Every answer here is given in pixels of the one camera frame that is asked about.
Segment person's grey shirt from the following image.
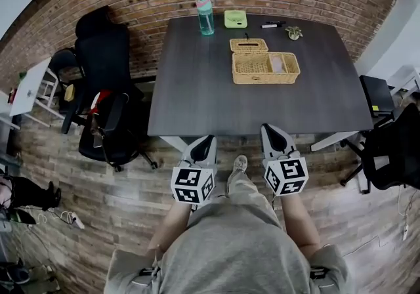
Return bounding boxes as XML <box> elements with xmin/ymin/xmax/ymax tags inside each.
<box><xmin>104</xmin><ymin>202</ymin><xmax>354</xmax><ymax>294</ymax></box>

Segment black drawer cabinet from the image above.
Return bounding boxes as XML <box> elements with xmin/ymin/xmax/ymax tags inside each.
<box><xmin>359</xmin><ymin>75</ymin><xmax>396</xmax><ymax>119</ymax></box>

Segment white side table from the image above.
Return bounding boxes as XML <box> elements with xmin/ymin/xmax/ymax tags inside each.
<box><xmin>9</xmin><ymin>56</ymin><xmax>66</xmax><ymax>128</ymax></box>

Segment small black chair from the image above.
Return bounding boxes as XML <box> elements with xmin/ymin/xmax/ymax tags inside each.
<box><xmin>49</xmin><ymin>48</ymin><xmax>83</xmax><ymax>123</ymax></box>

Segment clear plastic wrapper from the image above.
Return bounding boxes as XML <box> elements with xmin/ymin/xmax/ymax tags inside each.
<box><xmin>270</xmin><ymin>55</ymin><xmax>286</xmax><ymax>74</ymax></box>

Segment white desk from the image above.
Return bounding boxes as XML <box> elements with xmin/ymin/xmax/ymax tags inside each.
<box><xmin>387</xmin><ymin>64</ymin><xmax>420</xmax><ymax>96</ymax></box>

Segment black mesh office chair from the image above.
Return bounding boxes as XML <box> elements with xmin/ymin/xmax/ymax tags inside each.
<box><xmin>339</xmin><ymin>102</ymin><xmax>420</xmax><ymax>195</ymax></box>

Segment person's left forearm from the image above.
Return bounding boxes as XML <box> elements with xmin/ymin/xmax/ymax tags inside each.
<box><xmin>147</xmin><ymin>202</ymin><xmax>193</xmax><ymax>253</ymax></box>

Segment white floor cable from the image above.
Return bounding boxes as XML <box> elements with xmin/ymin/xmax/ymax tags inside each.
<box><xmin>24</xmin><ymin>205</ymin><xmax>72</xmax><ymax>226</ymax></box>

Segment small green desk fan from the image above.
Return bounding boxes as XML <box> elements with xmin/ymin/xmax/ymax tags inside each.
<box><xmin>224</xmin><ymin>9</ymin><xmax>249</xmax><ymax>30</ymax></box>

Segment small potted plant ornament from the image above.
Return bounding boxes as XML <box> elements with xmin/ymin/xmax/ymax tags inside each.
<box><xmin>284</xmin><ymin>25</ymin><xmax>303</xmax><ymax>41</ymax></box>

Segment white table leg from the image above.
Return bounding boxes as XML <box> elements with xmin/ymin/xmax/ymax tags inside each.
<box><xmin>310</xmin><ymin>131</ymin><xmax>362</xmax><ymax>152</ymax></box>
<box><xmin>159</xmin><ymin>136</ymin><xmax>190</xmax><ymax>154</ymax></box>

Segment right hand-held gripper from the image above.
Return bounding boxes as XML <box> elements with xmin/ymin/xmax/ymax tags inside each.
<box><xmin>261</xmin><ymin>123</ymin><xmax>308</xmax><ymax>197</ymax></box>

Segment woven wicker basket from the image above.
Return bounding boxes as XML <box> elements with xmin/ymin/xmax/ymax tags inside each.
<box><xmin>228</xmin><ymin>37</ymin><xmax>301</xmax><ymax>85</ymax></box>

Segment teal water bottle pink lid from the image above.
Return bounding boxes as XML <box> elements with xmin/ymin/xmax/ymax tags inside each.
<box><xmin>195</xmin><ymin>0</ymin><xmax>215</xmax><ymax>37</ymax></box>

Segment person's right forearm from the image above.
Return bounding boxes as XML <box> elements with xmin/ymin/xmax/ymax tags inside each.
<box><xmin>282</xmin><ymin>194</ymin><xmax>321</xmax><ymax>249</ymax></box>

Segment person's beige shoe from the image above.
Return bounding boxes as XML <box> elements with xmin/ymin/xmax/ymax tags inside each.
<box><xmin>226</xmin><ymin>154</ymin><xmax>249</xmax><ymax>185</ymax></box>

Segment black headrest office chair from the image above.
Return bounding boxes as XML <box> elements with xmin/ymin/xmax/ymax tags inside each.
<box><xmin>60</xmin><ymin>5</ymin><xmax>158</xmax><ymax>172</ymax></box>

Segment person's grey trousers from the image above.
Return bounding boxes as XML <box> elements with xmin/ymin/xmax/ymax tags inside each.
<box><xmin>226</xmin><ymin>171</ymin><xmax>283</xmax><ymax>231</ymax></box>

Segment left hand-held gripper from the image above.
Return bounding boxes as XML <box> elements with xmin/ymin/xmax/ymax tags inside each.
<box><xmin>170</xmin><ymin>135</ymin><xmax>218</xmax><ymax>205</ymax></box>

